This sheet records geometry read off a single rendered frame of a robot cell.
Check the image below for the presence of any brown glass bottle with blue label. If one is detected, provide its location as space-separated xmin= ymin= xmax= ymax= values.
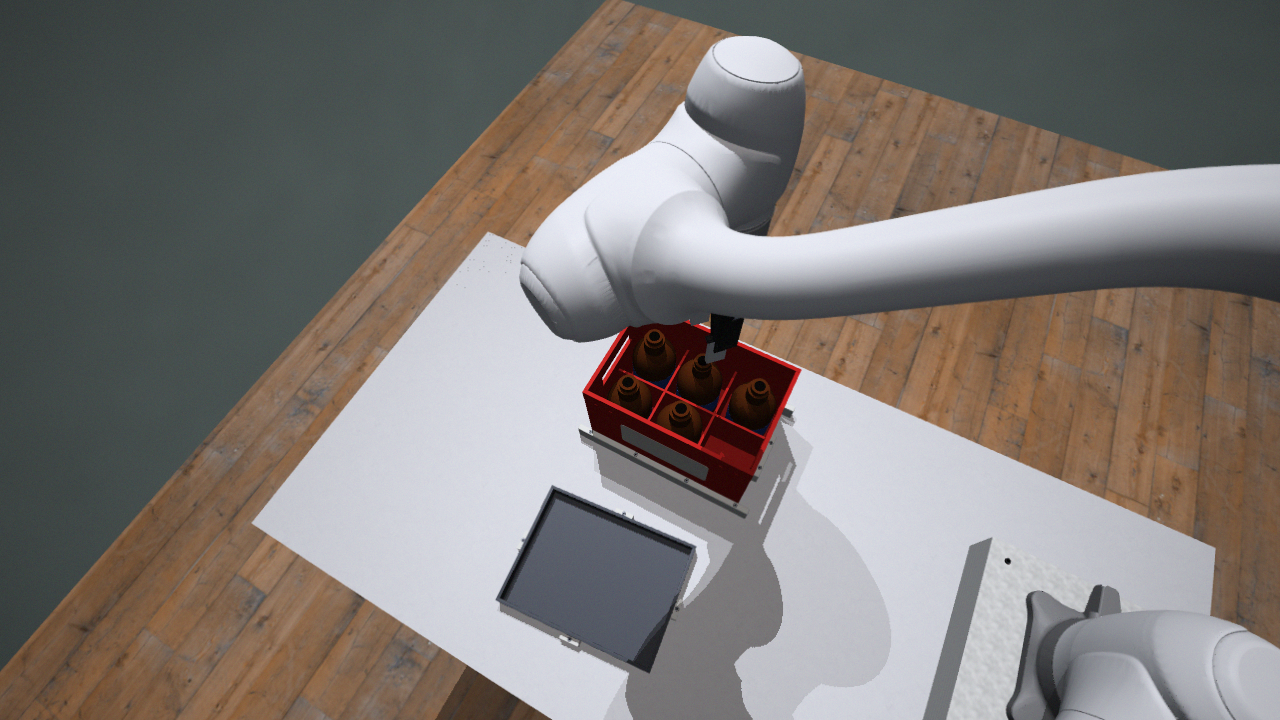
xmin=676 ymin=354 xmax=723 ymax=413

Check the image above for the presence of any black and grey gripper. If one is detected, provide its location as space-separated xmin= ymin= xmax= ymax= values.
xmin=690 ymin=313 xmax=744 ymax=364

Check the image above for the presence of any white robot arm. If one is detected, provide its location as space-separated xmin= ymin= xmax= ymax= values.
xmin=518 ymin=36 xmax=1280 ymax=720

